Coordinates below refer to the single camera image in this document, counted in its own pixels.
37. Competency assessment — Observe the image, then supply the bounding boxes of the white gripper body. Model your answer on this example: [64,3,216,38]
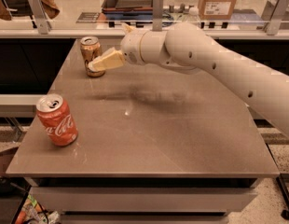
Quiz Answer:
[120,29,145,65]

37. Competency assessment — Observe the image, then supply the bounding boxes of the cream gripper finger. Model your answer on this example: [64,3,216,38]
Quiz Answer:
[121,23,134,34]
[88,48,125,72]

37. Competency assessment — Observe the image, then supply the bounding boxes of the orange LaCroix can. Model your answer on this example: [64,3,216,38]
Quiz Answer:
[80,36,104,77]

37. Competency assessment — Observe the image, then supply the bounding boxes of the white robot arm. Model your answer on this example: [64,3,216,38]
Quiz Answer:
[88,22,289,139]

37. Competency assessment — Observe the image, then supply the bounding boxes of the red Coca-Cola can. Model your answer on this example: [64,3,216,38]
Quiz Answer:
[36,93,78,147]

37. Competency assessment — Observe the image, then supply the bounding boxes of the grey open tray box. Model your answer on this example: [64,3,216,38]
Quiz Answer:
[101,0,160,13]

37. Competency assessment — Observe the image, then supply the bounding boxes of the middle metal glass clamp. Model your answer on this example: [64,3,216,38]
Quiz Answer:
[152,0,163,32]

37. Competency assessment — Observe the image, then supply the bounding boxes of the metal glass clamp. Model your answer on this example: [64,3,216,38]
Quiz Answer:
[265,0,289,35]
[152,0,163,32]
[28,0,51,35]

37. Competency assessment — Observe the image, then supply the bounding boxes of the clear plastic water bottle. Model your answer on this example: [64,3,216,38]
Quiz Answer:
[185,7,201,27]

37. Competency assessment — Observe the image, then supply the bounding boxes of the left metal glass clamp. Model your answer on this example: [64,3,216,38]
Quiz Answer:
[28,0,51,35]

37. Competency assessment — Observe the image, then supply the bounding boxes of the cardboard box with label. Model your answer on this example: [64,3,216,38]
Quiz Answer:
[199,0,237,20]

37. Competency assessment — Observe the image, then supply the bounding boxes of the grey table drawer front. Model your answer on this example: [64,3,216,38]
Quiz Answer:
[31,187,256,213]

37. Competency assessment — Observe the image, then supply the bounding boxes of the right metal glass clamp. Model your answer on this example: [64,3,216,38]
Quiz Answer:
[265,0,289,35]

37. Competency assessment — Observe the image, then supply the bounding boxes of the bin with snack wrappers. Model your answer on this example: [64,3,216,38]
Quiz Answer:
[12,194,61,224]

